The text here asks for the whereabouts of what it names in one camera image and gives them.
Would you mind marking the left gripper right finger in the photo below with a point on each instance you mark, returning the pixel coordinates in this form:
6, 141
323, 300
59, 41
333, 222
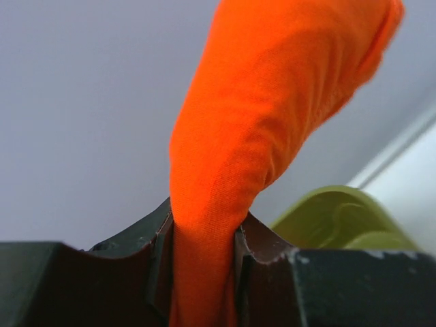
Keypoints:
281, 285

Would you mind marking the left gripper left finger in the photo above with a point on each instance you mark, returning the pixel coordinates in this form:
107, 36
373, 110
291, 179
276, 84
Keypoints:
125, 280

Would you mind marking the orange t shirt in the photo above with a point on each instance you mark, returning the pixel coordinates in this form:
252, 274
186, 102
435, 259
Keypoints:
271, 73

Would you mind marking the olive green plastic basket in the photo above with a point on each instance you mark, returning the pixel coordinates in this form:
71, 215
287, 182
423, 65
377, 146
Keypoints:
341, 217

